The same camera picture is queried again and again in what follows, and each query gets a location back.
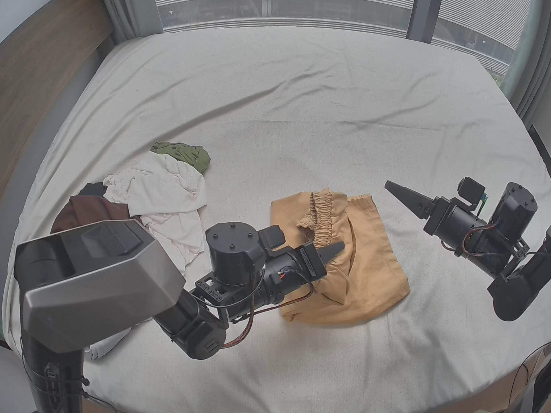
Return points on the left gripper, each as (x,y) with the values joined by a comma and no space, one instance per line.
(292,273)

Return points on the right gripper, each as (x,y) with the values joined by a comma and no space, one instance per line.
(465,232)

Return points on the tan shorts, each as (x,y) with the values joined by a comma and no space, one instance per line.
(370,273)

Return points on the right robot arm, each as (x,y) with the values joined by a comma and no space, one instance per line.
(516,291)

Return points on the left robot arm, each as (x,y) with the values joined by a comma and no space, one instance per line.
(99,282)

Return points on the bed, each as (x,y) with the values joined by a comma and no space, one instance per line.
(323,101)

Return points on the white garment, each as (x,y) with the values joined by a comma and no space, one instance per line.
(163,187)

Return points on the olive green garment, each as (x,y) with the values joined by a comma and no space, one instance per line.
(189,155)

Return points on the grey-green curtain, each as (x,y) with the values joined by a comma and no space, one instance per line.
(533,58)
(129,7)

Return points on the brown garment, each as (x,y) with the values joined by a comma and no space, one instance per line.
(86,213)

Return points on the black garment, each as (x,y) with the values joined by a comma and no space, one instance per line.
(92,189)

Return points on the window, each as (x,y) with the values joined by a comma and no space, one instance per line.
(301,2)

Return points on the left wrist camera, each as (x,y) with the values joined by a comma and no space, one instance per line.
(271,237)

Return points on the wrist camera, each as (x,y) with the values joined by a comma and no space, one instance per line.
(271,237)
(470,187)

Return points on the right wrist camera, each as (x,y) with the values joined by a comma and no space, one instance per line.
(470,187)

